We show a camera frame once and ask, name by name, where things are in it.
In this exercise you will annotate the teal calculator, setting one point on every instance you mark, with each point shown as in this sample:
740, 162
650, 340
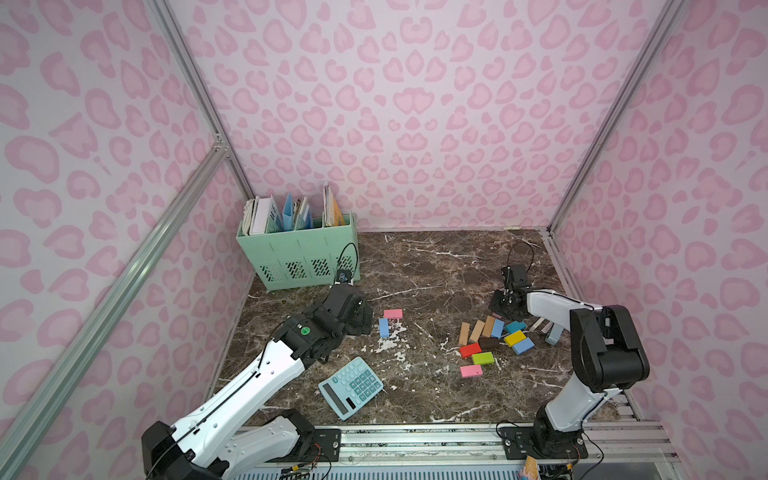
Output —
350, 388

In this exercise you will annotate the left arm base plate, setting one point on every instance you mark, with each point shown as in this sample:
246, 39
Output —
321, 441

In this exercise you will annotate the aluminium front rail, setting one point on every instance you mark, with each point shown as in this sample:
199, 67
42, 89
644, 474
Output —
459, 447

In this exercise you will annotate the pink block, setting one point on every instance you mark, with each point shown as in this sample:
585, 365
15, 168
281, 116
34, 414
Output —
393, 314
498, 328
471, 371

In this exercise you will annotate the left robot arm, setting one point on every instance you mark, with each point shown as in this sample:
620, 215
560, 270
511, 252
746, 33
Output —
207, 443

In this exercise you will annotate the wooden block middle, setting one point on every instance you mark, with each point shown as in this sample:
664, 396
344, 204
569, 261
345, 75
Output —
477, 332

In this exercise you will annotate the mint green file organizer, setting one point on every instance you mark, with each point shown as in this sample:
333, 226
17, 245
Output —
303, 258

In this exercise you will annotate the light blue block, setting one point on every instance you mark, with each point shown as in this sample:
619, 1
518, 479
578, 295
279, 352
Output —
523, 346

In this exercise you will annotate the red block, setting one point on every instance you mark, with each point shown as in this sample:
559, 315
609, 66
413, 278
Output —
469, 350

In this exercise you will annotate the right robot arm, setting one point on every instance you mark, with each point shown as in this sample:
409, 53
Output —
607, 354

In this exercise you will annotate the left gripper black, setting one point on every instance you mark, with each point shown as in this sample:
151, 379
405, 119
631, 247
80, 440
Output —
358, 312

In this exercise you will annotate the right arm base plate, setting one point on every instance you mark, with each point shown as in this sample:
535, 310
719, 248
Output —
540, 443

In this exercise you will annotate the green block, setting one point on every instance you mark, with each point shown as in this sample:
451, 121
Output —
483, 358

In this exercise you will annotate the wooden block right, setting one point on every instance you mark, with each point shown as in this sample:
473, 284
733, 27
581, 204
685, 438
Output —
488, 328

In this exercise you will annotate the wooden block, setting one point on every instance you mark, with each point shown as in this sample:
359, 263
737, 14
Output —
488, 328
464, 334
477, 332

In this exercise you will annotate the pink block top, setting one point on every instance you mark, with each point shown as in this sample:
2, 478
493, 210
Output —
393, 314

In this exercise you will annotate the teal block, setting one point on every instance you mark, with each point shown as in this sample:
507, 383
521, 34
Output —
515, 326

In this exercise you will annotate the dark brown block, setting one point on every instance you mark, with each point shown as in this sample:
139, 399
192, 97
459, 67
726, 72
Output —
490, 344

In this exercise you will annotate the wooden block left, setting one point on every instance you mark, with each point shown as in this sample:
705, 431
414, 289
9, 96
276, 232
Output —
464, 334

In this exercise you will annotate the yellow block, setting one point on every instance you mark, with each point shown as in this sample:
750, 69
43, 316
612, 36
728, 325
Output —
514, 338

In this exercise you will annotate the wooden and blue arch blocks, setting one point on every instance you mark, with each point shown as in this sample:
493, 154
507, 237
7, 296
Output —
550, 330

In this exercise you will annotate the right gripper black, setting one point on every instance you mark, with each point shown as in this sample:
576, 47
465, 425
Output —
509, 298

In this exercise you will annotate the papers in organizer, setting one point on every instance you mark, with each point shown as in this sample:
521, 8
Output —
261, 215

